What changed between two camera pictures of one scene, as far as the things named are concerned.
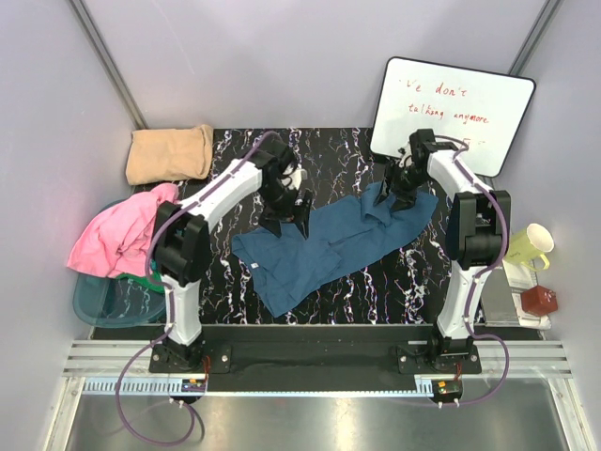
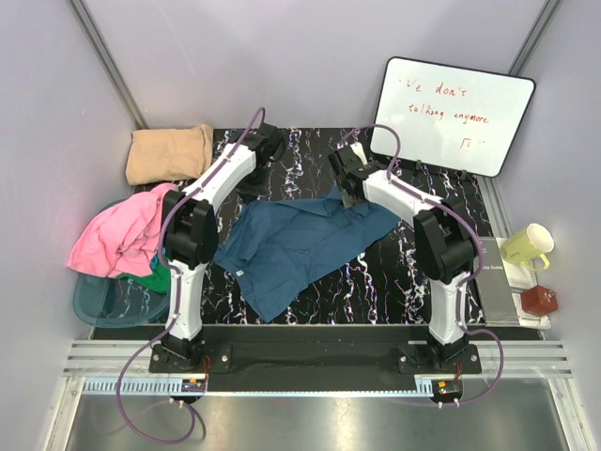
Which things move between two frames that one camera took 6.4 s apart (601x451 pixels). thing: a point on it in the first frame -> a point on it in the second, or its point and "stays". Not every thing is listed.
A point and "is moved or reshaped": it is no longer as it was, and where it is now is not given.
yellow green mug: [528, 245] stays
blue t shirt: [286, 272] is moved or reshaped
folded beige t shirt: [169, 155] stays
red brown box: [539, 300] stays
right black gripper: [403, 199] -> [347, 203]
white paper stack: [521, 278] stays
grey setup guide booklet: [498, 303] stays
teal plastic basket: [115, 302] stays
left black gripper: [300, 214] -> [249, 193]
